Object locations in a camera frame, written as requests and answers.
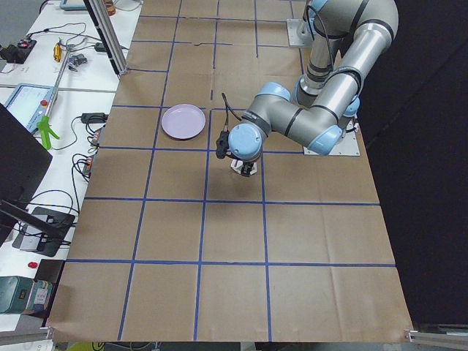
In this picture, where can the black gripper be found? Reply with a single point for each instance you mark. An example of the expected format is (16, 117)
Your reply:
(247, 169)

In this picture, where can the white angular cup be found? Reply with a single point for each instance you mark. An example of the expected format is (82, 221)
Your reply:
(233, 166)

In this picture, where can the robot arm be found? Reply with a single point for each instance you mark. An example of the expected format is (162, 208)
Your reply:
(347, 39)

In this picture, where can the lavender plate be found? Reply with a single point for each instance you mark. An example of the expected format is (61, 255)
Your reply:
(183, 121)

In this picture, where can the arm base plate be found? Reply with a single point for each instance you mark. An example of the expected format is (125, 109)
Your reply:
(347, 140)
(298, 34)

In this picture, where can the aluminium frame post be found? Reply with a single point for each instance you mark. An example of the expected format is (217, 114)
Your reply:
(101, 20)

